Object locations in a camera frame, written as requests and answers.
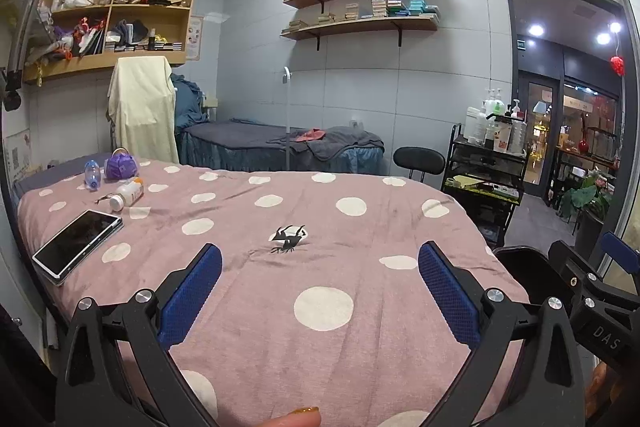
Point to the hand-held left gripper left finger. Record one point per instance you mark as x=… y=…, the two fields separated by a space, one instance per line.
x=192 y=297

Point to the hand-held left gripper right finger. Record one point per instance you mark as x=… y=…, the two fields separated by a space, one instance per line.
x=447 y=294

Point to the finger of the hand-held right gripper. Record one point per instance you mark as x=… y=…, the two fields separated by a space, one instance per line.
x=572 y=274
x=620 y=252

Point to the dark brown trash bin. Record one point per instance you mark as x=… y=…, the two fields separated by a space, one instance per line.
x=520 y=262

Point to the person's right hand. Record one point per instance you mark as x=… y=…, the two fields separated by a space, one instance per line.
x=601 y=389

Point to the person's left hand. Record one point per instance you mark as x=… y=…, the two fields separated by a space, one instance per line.
x=295 y=419

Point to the potted green plant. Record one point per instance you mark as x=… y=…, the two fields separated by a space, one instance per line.
x=587 y=202

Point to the flat green white box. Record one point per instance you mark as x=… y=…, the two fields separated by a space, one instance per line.
x=503 y=193

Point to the yellow paper sheet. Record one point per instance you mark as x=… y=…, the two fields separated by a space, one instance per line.
x=463 y=182

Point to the red vase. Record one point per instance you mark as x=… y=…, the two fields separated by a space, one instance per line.
x=582 y=144

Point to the white pill bottle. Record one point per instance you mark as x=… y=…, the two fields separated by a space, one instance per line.
x=129 y=194

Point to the tablet in clear case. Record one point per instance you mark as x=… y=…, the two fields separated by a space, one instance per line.
x=77 y=247

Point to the small dark hair clip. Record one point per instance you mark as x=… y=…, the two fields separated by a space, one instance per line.
x=106 y=197

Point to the pink polka dot blanket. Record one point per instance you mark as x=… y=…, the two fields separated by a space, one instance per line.
x=300 y=217

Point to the black trolley cart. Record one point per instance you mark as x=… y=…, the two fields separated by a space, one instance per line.
x=482 y=162

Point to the glass double door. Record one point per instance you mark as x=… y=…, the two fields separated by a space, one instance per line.
x=537 y=142

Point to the black chair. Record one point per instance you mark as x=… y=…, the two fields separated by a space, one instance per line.
x=419 y=159

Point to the large clear bottle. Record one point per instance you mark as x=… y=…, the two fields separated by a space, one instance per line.
x=517 y=136

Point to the purple pouch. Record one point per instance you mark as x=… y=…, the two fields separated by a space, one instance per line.
x=120 y=165

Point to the small blue bottle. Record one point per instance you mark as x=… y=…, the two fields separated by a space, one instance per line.
x=92 y=175

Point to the grey massage bed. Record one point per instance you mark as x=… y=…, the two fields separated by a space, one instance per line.
x=245 y=139

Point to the white plastic jar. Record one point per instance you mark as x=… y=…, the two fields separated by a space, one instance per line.
x=475 y=125

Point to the grey towel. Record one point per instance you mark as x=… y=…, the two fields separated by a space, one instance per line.
x=347 y=141

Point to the clear pump bottle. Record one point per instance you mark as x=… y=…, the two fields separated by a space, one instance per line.
x=493 y=106

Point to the red hanging ornament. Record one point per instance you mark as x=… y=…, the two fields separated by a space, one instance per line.
x=617 y=65

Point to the blue cloth pile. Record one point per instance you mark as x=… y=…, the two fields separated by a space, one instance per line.
x=187 y=107

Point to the cream cloth draped chair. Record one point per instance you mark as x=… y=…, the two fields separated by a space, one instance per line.
x=144 y=107

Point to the red cloth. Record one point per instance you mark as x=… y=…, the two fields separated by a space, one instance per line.
x=310 y=135

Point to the ceiling spot light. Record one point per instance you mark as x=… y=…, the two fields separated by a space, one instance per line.
x=603 y=38
x=536 y=29
x=615 y=27

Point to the dark door frame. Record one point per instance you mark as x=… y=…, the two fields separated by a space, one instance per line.
x=509 y=67

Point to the wall sticker sheet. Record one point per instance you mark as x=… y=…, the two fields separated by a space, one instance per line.
x=15 y=157

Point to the wall poster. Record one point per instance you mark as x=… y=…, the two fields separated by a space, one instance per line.
x=195 y=38

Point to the wooden wall cabinet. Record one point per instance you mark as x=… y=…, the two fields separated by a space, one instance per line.
x=192 y=14

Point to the wall shelves with boxes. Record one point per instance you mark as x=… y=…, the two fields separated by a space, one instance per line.
x=382 y=2

